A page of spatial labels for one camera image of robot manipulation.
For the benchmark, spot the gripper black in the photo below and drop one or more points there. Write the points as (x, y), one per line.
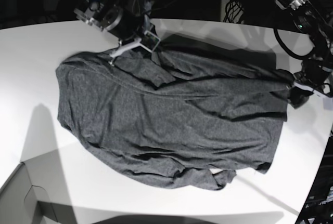
(310, 80)
(133, 38)

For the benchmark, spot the dark grey t-shirt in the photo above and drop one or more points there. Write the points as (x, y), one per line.
(177, 117)

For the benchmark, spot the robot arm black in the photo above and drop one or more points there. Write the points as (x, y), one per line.
(111, 16)
(309, 19)

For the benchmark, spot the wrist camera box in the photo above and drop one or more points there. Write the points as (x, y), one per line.
(151, 42)

